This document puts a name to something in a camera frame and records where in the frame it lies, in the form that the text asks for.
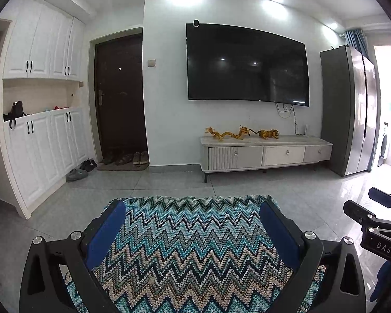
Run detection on pair of grey slippers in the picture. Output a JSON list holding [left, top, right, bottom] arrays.
[[66, 169, 88, 182]]

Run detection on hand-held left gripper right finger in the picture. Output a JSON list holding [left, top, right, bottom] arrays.
[[259, 199, 367, 313]]

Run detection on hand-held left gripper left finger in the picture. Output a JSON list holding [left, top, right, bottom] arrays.
[[20, 200, 127, 313]]

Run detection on black handbag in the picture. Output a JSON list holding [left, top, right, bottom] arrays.
[[3, 101, 28, 129]]

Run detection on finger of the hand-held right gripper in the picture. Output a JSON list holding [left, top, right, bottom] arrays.
[[343, 200, 391, 235], [368, 187, 391, 214]]

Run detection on person's right hand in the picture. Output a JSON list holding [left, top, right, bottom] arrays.
[[370, 261, 391, 302]]

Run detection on blue curtain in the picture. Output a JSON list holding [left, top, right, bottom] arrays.
[[345, 29, 368, 56]]

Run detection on dark brown entrance door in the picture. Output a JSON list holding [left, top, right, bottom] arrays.
[[94, 34, 149, 165]]

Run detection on golden tiger figurine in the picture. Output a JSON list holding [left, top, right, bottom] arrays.
[[257, 129, 280, 140]]

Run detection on wall-mounted black television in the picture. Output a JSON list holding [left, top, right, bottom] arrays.
[[186, 23, 311, 107]]

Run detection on zigzag knitted blanket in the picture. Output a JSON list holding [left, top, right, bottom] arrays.
[[65, 195, 326, 313]]

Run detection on grey double-door refrigerator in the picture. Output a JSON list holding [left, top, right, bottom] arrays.
[[320, 45, 378, 177]]

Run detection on white television stand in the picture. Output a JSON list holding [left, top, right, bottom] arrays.
[[200, 134, 333, 183]]

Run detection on long golden dragon figurine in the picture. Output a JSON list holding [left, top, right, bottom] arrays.
[[205, 127, 237, 142]]

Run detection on white shoe cabinet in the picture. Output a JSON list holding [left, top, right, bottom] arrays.
[[0, 0, 96, 220]]

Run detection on television cables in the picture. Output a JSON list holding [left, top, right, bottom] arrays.
[[275, 103, 305, 136]]

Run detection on pair of black shoes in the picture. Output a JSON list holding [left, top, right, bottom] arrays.
[[78, 159, 98, 172]]

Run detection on white washing machine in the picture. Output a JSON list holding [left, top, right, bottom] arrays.
[[378, 122, 391, 167]]

